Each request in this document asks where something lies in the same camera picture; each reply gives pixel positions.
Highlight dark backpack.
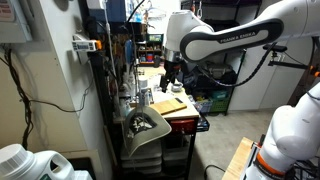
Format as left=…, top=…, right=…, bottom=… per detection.
left=182, top=70, right=203, bottom=93

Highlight teal plastic box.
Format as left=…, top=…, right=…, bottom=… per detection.
left=209, top=89, right=231, bottom=99

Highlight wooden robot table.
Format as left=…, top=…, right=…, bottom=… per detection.
left=221, top=137, right=256, bottom=180

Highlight red metal toolbox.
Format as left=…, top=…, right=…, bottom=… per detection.
left=169, top=118, right=197, bottom=135

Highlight clear plastic bags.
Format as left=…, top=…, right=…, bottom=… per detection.
left=148, top=72, right=164, bottom=92

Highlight open tool drawer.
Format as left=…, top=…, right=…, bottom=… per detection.
left=195, top=113, right=211, bottom=133

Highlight silver carabiner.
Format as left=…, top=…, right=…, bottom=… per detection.
left=196, top=1, right=204, bottom=19

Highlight wooden top workbench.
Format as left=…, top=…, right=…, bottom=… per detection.
left=99, top=64, right=211, bottom=180

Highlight blue brush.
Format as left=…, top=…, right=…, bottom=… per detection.
left=124, top=39, right=135, bottom=66

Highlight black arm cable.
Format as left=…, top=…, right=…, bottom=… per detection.
left=196, top=41, right=279, bottom=88

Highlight wooden board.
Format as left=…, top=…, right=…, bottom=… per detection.
left=149, top=97, right=188, bottom=116

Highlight small wooden organizer shelf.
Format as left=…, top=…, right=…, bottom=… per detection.
left=135, top=33, right=165, bottom=67

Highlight white orange meter device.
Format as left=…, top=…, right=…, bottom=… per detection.
left=71, top=33, right=103, bottom=53

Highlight white detergent jug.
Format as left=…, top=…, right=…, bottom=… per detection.
left=0, top=143, right=77, bottom=180

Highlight grey bag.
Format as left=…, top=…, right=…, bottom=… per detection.
left=203, top=62, right=232, bottom=80

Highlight black floor cable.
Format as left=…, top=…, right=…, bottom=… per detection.
left=203, top=164, right=228, bottom=180

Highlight black wall cables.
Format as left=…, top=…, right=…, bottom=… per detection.
left=0, top=46, right=94, bottom=151

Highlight black bottle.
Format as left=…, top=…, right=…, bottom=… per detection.
left=153, top=54, right=161, bottom=69

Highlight blue box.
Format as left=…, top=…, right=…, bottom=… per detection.
left=106, top=0, right=127, bottom=23

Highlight grey plastic drawer unit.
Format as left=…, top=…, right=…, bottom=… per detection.
left=162, top=146, right=191, bottom=168
left=119, top=139, right=163, bottom=176

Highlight black wire shelf rack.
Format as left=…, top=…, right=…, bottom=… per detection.
left=179, top=0, right=263, bottom=117

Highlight white spray can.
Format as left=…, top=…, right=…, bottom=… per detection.
left=137, top=78, right=151, bottom=107

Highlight grey electrical panel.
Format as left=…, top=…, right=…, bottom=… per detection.
left=0, top=0, right=33, bottom=44

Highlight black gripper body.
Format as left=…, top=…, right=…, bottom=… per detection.
left=164, top=61, right=183, bottom=84

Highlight green plastic basket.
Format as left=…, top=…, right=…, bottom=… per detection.
left=209, top=95, right=232, bottom=114

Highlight white hanging cable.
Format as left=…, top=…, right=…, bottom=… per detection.
left=101, top=0, right=121, bottom=111

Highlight blue white basket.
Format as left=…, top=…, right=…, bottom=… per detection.
left=194, top=98, right=213, bottom=114

